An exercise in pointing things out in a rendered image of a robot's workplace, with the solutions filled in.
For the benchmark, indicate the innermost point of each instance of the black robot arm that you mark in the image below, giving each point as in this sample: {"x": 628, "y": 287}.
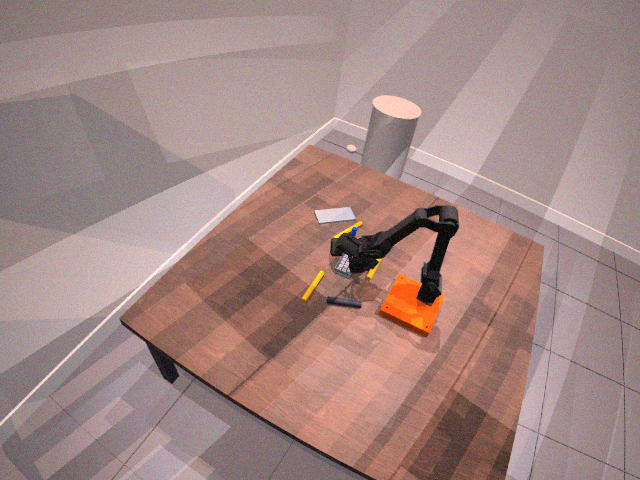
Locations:
{"x": 382, "y": 242}

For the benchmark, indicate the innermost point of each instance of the dark grey cylinder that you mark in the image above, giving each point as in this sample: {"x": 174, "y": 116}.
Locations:
{"x": 344, "y": 301}

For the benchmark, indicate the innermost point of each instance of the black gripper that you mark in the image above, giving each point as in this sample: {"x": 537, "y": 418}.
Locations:
{"x": 336, "y": 252}

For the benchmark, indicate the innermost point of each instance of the grey keyboard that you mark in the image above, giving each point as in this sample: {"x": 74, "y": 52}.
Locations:
{"x": 342, "y": 267}

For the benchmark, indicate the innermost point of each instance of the white flat rectangular slab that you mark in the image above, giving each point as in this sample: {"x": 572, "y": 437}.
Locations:
{"x": 334, "y": 215}

